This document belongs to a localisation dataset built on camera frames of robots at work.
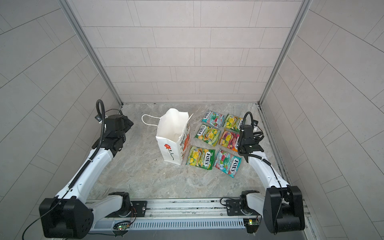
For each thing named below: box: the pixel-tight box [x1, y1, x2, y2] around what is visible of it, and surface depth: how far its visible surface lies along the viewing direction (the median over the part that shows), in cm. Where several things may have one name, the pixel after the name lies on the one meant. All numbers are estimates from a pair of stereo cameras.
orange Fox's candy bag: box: [219, 129, 240, 152], surface depth 95 cm
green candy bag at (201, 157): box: [186, 146, 216, 170], surface depth 88 cm
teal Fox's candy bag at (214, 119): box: [201, 110, 225, 128], surface depth 107 cm
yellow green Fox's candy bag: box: [222, 113, 243, 132], surface depth 104 cm
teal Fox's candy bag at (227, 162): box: [213, 149, 242, 178], surface depth 86 cm
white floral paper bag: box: [141, 108, 194, 166], surface depth 79 cm
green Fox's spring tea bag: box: [194, 124, 222, 147], surface depth 98 cm
